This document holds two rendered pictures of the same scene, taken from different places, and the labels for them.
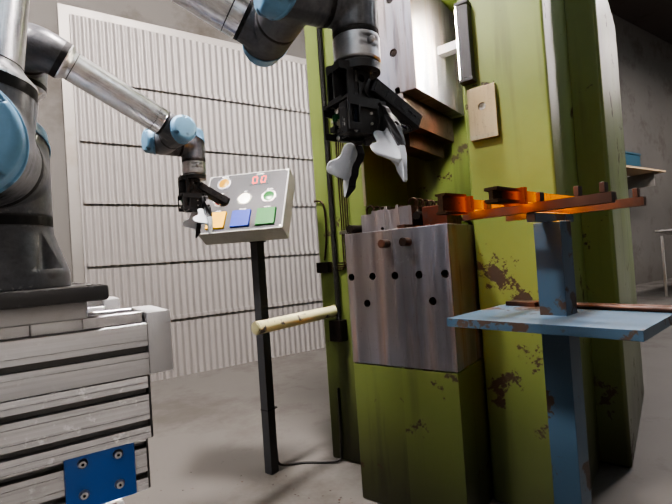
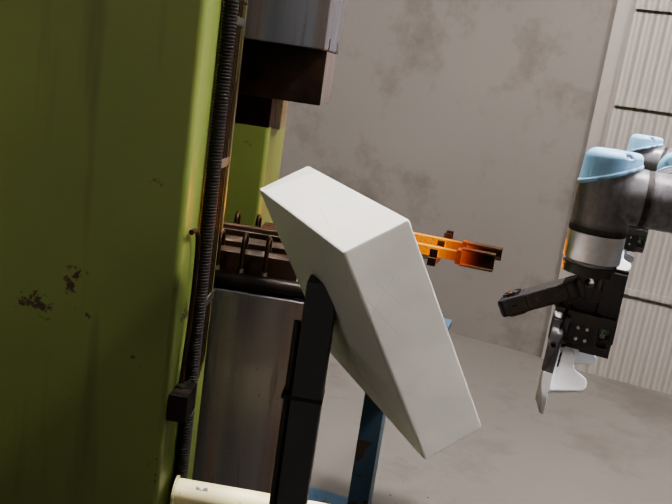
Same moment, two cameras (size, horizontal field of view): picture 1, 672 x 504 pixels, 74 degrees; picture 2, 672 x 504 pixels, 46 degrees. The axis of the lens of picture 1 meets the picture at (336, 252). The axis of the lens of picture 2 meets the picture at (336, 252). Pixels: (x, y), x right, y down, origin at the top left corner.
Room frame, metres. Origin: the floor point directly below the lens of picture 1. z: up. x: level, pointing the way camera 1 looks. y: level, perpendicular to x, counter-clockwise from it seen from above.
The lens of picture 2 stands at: (2.31, 1.12, 1.34)
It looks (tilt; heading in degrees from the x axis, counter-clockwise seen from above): 13 degrees down; 236
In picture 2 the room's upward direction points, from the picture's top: 8 degrees clockwise
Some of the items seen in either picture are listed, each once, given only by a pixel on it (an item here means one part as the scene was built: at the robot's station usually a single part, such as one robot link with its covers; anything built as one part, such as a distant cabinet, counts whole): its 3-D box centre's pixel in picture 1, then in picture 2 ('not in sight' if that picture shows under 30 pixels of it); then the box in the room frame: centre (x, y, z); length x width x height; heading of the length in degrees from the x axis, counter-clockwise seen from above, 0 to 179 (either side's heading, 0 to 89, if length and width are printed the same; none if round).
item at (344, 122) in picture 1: (356, 104); (629, 225); (0.70, -0.05, 1.07); 0.09 x 0.08 x 0.12; 124
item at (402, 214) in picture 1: (413, 220); (200, 245); (1.68, -0.30, 0.96); 0.42 x 0.20 x 0.09; 143
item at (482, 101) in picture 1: (483, 113); (283, 90); (1.43, -0.51, 1.27); 0.09 x 0.02 x 0.17; 53
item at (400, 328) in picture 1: (433, 289); (190, 358); (1.66, -0.35, 0.69); 0.56 x 0.38 x 0.45; 143
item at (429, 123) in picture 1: (407, 126); (220, 62); (1.68, -0.30, 1.32); 0.42 x 0.20 x 0.10; 143
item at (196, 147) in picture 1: (191, 145); (608, 191); (1.44, 0.45, 1.23); 0.09 x 0.08 x 0.11; 132
